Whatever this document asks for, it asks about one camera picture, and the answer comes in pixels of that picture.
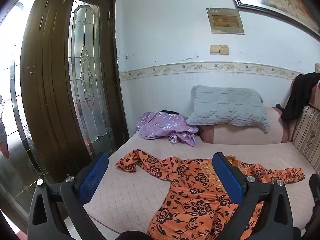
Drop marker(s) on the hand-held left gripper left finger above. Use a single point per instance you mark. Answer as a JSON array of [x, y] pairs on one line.
[[93, 177]]

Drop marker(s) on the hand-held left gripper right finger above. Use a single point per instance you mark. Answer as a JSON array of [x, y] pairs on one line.
[[228, 177]]

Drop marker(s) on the orange black floral shirt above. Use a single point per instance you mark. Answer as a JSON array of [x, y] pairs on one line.
[[195, 200]]

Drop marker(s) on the pink quilted sofa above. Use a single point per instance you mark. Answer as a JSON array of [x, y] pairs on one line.
[[150, 187]]

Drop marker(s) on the striped floral sofa cushion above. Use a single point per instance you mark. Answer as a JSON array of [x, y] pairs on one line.
[[308, 132]]

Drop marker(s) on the grey quilted pillow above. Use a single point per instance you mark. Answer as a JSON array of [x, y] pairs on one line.
[[225, 107]]

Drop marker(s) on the person's black clothing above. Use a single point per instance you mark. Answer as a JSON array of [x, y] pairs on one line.
[[135, 235]]

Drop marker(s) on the purple floral garment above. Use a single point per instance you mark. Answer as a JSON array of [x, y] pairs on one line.
[[160, 126]]

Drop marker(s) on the small black object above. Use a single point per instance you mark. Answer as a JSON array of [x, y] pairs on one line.
[[279, 106]]

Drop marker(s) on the small black cloth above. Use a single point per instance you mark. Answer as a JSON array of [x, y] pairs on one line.
[[170, 111]]

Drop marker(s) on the black garment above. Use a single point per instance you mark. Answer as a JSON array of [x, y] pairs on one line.
[[297, 95]]

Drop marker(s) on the wooden door with leaded glass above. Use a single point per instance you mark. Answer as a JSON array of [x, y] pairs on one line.
[[45, 80]]

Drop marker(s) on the beige wall switch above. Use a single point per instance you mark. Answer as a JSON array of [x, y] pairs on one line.
[[224, 50], [214, 50]]

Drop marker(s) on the wall electrical panel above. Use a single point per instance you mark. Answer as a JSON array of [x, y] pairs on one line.
[[225, 21]]

